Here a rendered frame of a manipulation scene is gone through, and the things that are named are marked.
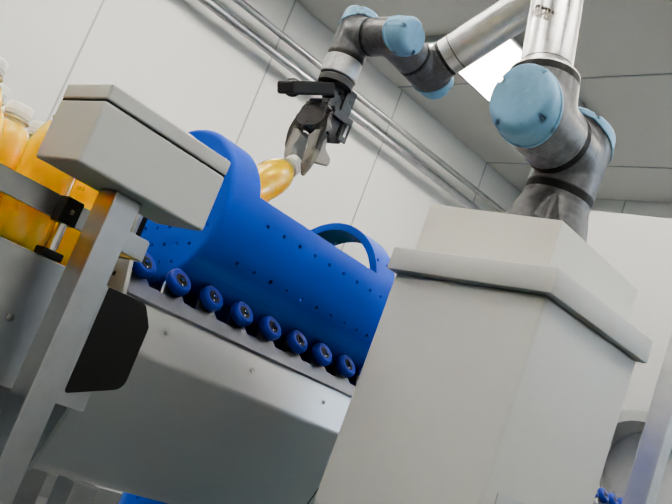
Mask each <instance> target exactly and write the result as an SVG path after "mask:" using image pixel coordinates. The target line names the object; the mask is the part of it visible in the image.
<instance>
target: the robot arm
mask: <svg viewBox="0 0 672 504"><path fill-rule="evenodd" d="M582 7H583V0H499V1H498V2H496V3H495V4H493V5H492V6H490V7H489V8H487V9H486V10H484V11H483V12H481V13H480V14H478V15H477V16H475V17H474V18H472V19H471V20H469V21H468V22H466V23H465V24H463V25H462V26H460V27H459V28H457V29H456V30H454V31H453V32H451V33H450V34H448V35H447V36H445V37H444V38H442V39H441V40H439V41H438V42H436V43H435V44H433V45H432V46H430V47H428V46H427V45H426V44H425V43H424V41H425V32H424V30H423V28H422V23H421V22H420V21H419V20H418V19H417V18H416V17H413V16H403V15H393V16H388V17H378V15H377V14H376V13H375V12H374V11H372V10H371V9H369V8H367V7H364V6H363V7H361V6H359V5H352V6H349V7H348V8H347V9H346V10H345V12H344V14H343V16H342V18H341V20H340V21H339V23H338V26H337V30H336V33H335V35H334V38H333V40H332V43H331V45H330V48H329V50H328V53H327V55H326V58H325V60H324V63H323V65H322V68H321V70H320V72H321V73H320V75H319V78H318V82H316V81H299V80H298V79H297V78H294V77H291V78H288V79H286V80H283V81H278V82H277V92H278V93H279V94H286V95H287V96H289V97H296V96H298V95H322V98H310V99H309V101H307V102H306V104H304V105H303V106H302V107H301V110H300V111H299V113H297V114H296V117H295V119H294V120H293V121H292V123H291V125H290V127H289V129H288V132H287V136H286V141H285V150H284V158H286V157H288V156H289V155H292V154H294V155H297V156H298V157H299V158H300V159H301V163H300V167H301V175H302V176H305V175H306V173H307V172H308V171H309V170H310V169H311V167H312V166H313V164H314V163H315V164H318V165H322V166H328V165H329V163H330V157H329V155H328V153H327V151H326V144H327V143H331V144H340V142H341V143H343V144H345V143H346V140H347V137H348V135H349V132H350V130H351V127H352V124H353V122H354V121H353V120H352V119H351V118H349V116H350V113H351V111H352V108H353V105H354V103H355V100H356V98H357V94H356V93H355V92H354V91H353V90H352V89H353V87H354V86H355V85H356V82H357V79H358V77H359V74H360V72H361V69H362V67H363V64H364V62H365V59H366V57H367V56H369V57H385V58H386V59H387V60H388V61H389V62H390V63H391V64H392V65H393V66H394V67H395V68H396V69H397V70H398V71H399V72H400V73H401V74H402V75H403V76H404V77H405V78H406V79H407V80H408V81H409V82H410V83H411V84H412V86H413V87H414V89H415V90H417V91H418V92H420V93H421V94H422V95H423V96H425V97H426V98H428V99H431V100H435V99H439V98H442V97H444V96H445V95H446V94H447V93H448V91H449V90H450V89H452V87H453V84H454V76H455V75H456V74H457V73H459V72H461V71H462V70H464V69H465V68H467V67H468V66H470V65H472V64H473V63H475V62H476V61H478V60H479V59H481V58H482V57H484V56H486V55H487V54H489V53H490V52H492V51H493V50H495V49H496V48H498V47H500V46H501V45H503V44H504V43H506V42H507V41H509V40H510V39H512V38H514V37H515V36H517V35H518V34H520V33H521V32H523V31H524V30H526V32H525V37H524V43H523V48H522V54H521V60H520V61H518V62H516V63H515V64H513V65H512V66H511V68H510V70H509V71H507V72H506V73H505V74H504V75H503V76H502V78H503V79H502V80H501V81H500V82H499V81H498V82H497V83H496V85H495V86H494V88H493V91H492V93H491V97H490V102H489V111H490V116H491V119H492V121H493V123H494V125H495V126H496V128H497V130H498V132H499V133H500V135H501V136H502V137H503V138H504V139H505V140H506V141H507V142H508V143H509V144H511V145H512V146H513V147H514V148H515V149H516V150H517V151H518V152H519V154H520V155H521V156H522V157H523V158H524V159H525V160H526V161H527V162H528V163H529V164H530V166H531V167H532V169H531V172H530V174H529V177H528V179H527V182H526V184H525V187H524V189H523V191H522V193H521V194H520V195H519V197H518V198H517V199H516V200H515V201H514V203H513V204H512V205H511V206H510V207H509V208H508V210H507V211H506V212H505V214H513V215H521V216H529V217H537V218H545V219H552V220H560V221H564V222H565V223H566V224H567V225H568V226H569V227H570V228H571V229H572V230H573V231H574V232H575V233H577V234H578V235H579V236H580V237H581V238H582V239H583V240H584V241H585V242H586V243H587V235H588V218H589V214H590V211H591V208H592V206H593V203H594V201H595V198H596V195H597V193H598V190H599V187H600V185H601V182H602V180H603V177H604V174H605V172H606V169H607V167H608V165H609V163H610V162H611V160H612V157H613V152H614V147H615V143H616V136H615V132H614V130H613V128H612V127H611V125H610V124H609V123H608V122H607V121H606V120H605V119H604V118H603V117H601V116H596V115H595V112H593V111H591V110H588V109H585V108H582V107H578V97H579V90H580V83H581V77H580V74H579V72H578V71H577V70H576V69H575V68H574V67H573V65H574V58H575V52H576V45H577V39H578V32H579V26H580V20H581V13H582ZM347 125H348V126H349V128H348V131H347V134H346V136H345V138H344V137H343V135H344V132H345V130H346V127H347ZM303 131H306V132H308V134H307V133H305V132H303ZM307 142H308V146H307V149H306V145H307Z"/></svg>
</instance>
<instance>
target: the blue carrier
mask: <svg viewBox="0 0 672 504"><path fill-rule="evenodd" d="M187 133H189V134H191V135H192V136H194V137H195V139H197V140H198V141H200V142H201V143H203V144H204V145H206V146H207V147H209V148H210V149H212V150H213V151H215V152H216V153H218V154H219V155H221V156H222V157H224V158H226V159H227V160H228V161H230V166H229V169H228V171H227V174H226V175H225V177H223V178H224V180H223V182H222V185H221V187H220V190H219V192H218V194H217V197H216V199H215V202H214V204H213V206H212V209H211V211H210V214H209V216H208V218H207V221H206V223H205V226H204V228H203V230H202V231H196V230H191V229H185V228H179V227H173V226H168V225H162V224H156V223H155V222H153V221H151V220H149V219H147V222H146V224H145V226H144V229H143V231H142V233H141V236H140V237H141V238H143V239H145V240H147V241H149V243H150V244H149V247H148V249H147V251H146V252H147V253H149V254H150V255H151V256H152V257H153V259H154V261H155V263H156V273H155V274H154V275H153V276H152V277H150V278H148V279H147V281H148V284H149V287H151V288H153V289H156V290H158V291H160V292H161V289H162V286H163V283H164V282H165V281H166V274H167V273H168V272H169V271H170V270H172V269H175V268H178V269H181V270H182V271H184V272H185V273H186V274H187V276H188V277H189V279H190V282H191V289H190V291H189V293H187V294H186V295H184V296H182V298H183V301H184V303H185V304H187V305H189V306H191V307H193V308H195V304H196V301H197V298H199V292H200V290H201V289H202V288H203V287H205V286H208V285H211V286H213V287H215V288H216V289H217V290H218V291H219V292H220V294H221V295H222V298H223V306H222V308H221V309H220V310H218V311H217V312H214V313H215V316H216V318H217V319H218V320H220V321H222V322H224V323H226V321H227V316H228V314H229V313H230V308H231V306H232V305H233V304H234V303H235V302H237V301H242V302H244V303H246V304H247V305H248V306H249V307H250V309H251V311H252V314H253V322H252V323H251V324H250V325H249V326H247V327H245V330H246V332H247V334H249V335H251V336H253V337H256V331H257V328H258V327H260V326H259V323H260V320H261V319H262V318H264V317H265V316H271V317H273V318H274V319H276V320H277V322H278V323H279V325H280V328H281V336H280V337H279V339H277V340H275V341H273V343H274V345H275V347H276V348H278V349H280V350H282V351H283V347H284V341H286V340H287V334H288V333H289V332H290V331H292V330H299V331H300V332H301V333H302V334H303V335H304V336H305V338H306V340H307V350H306V351H305V352H304V353H302V354H300V357H301V360H303V361H305V362H307V363H309V356H310V354H311V353H312V348H313V346H314V345H315V344H317V343H324V344H325V345H326V346H327V347H328V348H329V349H330V351H331V354H332V362H331V363H330V364H329V365H327V366H324V367H325V370H326V372H328V373H330V374H332V375H333V367H334V365H336V360H337V358H338V357H339V356H341V355H347V356H348V357H350V358H351V360H352V361H353V363H354V365H355V374H354V375H353V376H352V377H350V378H348V380H349V382H350V384H353V385H355V386H356V377H357V376H358V375H359V370H360V369H361V368H362V367H363V365H364V362H365V359H366V357H367V354H368V351H369V348H370V346H371V343H372V340H373V337H374V335H375V332H376V329H377V326H378V324H379V321H380V318H381V315H382V313H383V310H384V307H385V304H386V302H387V299H388V296H389V293H390V291H391V288H392V285H393V282H394V280H395V274H394V272H393V271H391V270H389V269H388V268H387V266H388V263H389V261H390V257H389V255H388V254H387V252H386V251H385V249H384V248H383V247H382V246H381V245H380V244H379V243H377V242H376V241H374V240H373V239H371V238H370V237H369V236H367V235H366V234H364V233H363V232H361V231H360V230H358V229H357V228H355V227H353V226H351V225H348V224H343V223H330V224H325V225H321V226H318V227H316V228H314V229H312V230H309V229H308V228H306V227H305V226H303V225H302V224H300V223H299V222H297V221H295V220H294V219H292V218H291V217H289V216H288V215H286V214H285V213H283V212H282V211H280V210H279V209H277V208H275V207H274V206H272V205H271V204H269V203H268V202H266V201H265V200H263V199H262V198H260V194H261V183H260V176H259V171H258V168H257V166H256V164H255V162H254V160H253V158H252V157H251V156H250V155H249V154H248V153H247V152H246V151H245V150H243V149H242V148H240V147H239V146H237V145H236V144H234V143H233V142H232V141H230V140H229V139H227V138H226V137H224V136H223V135H221V134H219V133H217V132H215V131H211V130H194V131H190V132H187ZM349 242H356V243H361V244H362V245H363V246H364V248H365V250H366V253H367V255H368V259H369V265H370V269H369V268H368V267H366V266H365V265H363V264H362V263H360V262H359V261H357V260H355V259H354V258H352V257H351V256H349V255H348V254H346V253H345V252H343V251H342V250H340V249H339V248H337V247H335V246H336V245H339V244H342V243H349ZM235 262H236V263H235Z"/></svg>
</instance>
